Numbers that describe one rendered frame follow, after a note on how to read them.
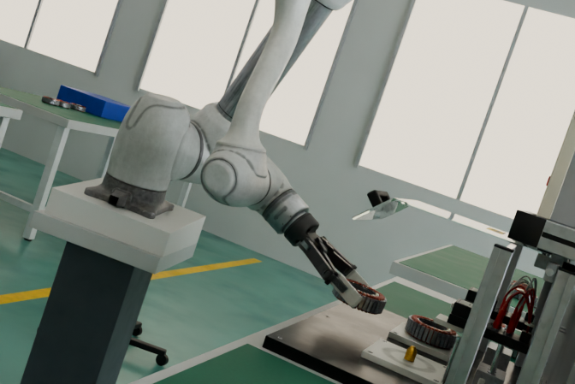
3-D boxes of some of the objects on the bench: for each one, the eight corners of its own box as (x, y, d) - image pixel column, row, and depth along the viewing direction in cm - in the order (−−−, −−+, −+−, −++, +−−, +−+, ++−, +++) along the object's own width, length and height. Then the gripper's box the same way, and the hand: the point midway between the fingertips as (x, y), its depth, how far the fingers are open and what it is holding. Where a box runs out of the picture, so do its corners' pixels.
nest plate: (387, 336, 161) (389, 331, 161) (400, 327, 175) (402, 321, 175) (455, 365, 156) (458, 359, 156) (463, 352, 170) (465, 347, 170)
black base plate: (261, 346, 131) (265, 334, 131) (352, 305, 192) (355, 297, 192) (532, 470, 116) (537, 457, 116) (539, 383, 176) (542, 374, 176)
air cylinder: (478, 370, 158) (487, 345, 158) (481, 363, 165) (489, 340, 165) (502, 381, 157) (511, 356, 156) (504, 374, 164) (512, 350, 163)
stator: (398, 332, 163) (403, 316, 163) (411, 326, 173) (417, 311, 173) (447, 353, 158) (453, 337, 158) (458, 346, 168) (464, 331, 168)
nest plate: (360, 357, 138) (362, 350, 138) (377, 343, 152) (380, 337, 152) (439, 391, 133) (441, 384, 133) (450, 374, 147) (452, 368, 147)
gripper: (299, 233, 177) (364, 306, 171) (264, 236, 155) (337, 320, 149) (323, 210, 175) (388, 283, 169) (290, 210, 153) (364, 294, 147)
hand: (358, 293), depth 160 cm, fingers closed on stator, 11 cm apart
